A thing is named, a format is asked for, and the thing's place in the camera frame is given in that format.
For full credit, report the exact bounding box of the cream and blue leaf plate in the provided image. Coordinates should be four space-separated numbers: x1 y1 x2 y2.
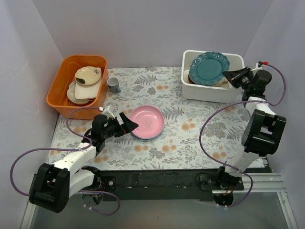
188 75 228 88

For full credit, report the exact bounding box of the pink ceramic plate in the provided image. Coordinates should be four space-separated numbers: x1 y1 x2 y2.
129 105 165 137

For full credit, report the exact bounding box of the teal beaded ceramic plate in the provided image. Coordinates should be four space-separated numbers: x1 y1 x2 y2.
188 52 230 86

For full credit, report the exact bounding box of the light blue ceramic plate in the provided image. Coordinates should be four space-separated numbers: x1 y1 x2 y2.
132 133 161 140

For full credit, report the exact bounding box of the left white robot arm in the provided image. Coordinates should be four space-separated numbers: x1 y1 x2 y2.
29 113 138 213

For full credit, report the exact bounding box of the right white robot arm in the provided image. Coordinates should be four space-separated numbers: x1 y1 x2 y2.
215 68 286 190

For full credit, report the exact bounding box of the white plastic bin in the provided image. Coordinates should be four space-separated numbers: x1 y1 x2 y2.
181 50 241 103

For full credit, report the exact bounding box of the orange plastic bin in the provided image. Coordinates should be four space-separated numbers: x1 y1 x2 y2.
46 55 109 120

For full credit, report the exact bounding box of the grey ceramic cup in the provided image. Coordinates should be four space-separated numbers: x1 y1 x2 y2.
107 77 121 94

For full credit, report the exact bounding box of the floral patterned table mat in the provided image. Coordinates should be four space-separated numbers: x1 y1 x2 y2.
45 66 269 171

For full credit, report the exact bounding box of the white rectangular plate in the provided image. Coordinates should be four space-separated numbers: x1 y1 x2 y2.
75 76 101 99

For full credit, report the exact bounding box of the white flower-shaped plate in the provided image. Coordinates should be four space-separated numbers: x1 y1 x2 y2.
67 81 90 104

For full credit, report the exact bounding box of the cream plate with dark patch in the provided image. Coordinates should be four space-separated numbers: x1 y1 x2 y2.
74 66 102 86

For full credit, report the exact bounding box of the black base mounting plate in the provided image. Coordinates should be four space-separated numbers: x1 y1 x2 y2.
85 169 244 201

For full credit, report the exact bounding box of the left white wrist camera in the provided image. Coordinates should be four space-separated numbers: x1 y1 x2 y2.
102 105 115 120

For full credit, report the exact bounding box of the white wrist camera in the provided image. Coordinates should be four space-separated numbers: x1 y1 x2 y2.
252 61 269 71
102 105 115 120

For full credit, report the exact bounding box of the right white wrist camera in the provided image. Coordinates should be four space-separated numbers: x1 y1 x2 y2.
252 61 269 71

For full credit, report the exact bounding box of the aluminium frame rail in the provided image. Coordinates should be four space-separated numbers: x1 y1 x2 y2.
21 173 297 229

